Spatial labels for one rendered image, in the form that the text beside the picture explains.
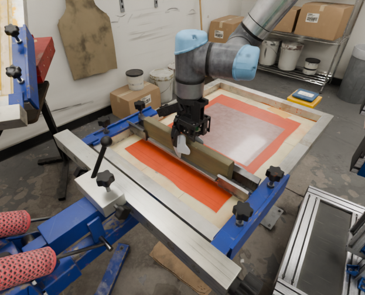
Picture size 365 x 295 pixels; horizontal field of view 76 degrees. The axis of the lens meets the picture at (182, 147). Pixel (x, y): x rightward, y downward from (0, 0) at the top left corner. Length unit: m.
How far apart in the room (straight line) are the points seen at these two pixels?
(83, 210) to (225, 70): 0.45
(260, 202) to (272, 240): 1.18
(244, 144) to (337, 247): 0.99
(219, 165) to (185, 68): 0.27
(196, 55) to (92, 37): 2.19
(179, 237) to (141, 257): 1.17
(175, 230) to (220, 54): 0.39
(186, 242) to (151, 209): 0.11
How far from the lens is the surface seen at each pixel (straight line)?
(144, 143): 0.88
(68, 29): 2.59
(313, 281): 1.53
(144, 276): 1.62
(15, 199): 2.32
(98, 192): 0.57
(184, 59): 0.56
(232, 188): 0.66
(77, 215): 0.59
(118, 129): 0.90
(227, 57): 0.54
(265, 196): 0.66
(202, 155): 0.68
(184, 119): 0.65
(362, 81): 3.79
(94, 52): 2.73
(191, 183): 0.72
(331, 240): 1.71
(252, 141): 0.92
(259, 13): 0.65
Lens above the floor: 1.49
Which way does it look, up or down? 39 degrees down
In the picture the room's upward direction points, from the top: straight up
